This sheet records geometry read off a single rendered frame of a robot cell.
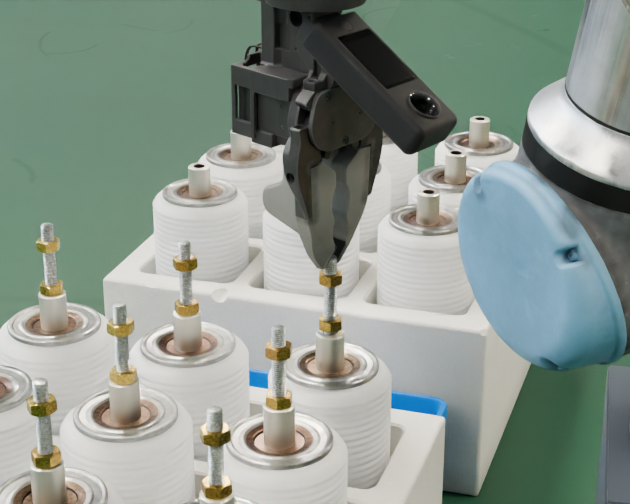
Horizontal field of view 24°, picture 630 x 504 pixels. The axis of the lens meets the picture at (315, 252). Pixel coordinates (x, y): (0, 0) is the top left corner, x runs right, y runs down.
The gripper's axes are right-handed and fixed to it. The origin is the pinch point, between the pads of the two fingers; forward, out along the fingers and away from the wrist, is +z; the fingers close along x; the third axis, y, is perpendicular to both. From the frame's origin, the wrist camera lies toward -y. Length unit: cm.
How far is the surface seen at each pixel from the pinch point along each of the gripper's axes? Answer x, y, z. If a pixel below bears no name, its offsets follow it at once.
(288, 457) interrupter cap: 12.3, -6.8, 9.4
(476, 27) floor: -171, 111, 36
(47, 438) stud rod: 26.6, 0.9, 4.7
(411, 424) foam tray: -7.0, -2.3, 16.9
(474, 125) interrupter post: -49, 23, 7
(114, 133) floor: -73, 114, 36
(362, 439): 1.4, -4.1, 13.9
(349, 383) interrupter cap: 1.6, -3.0, 9.4
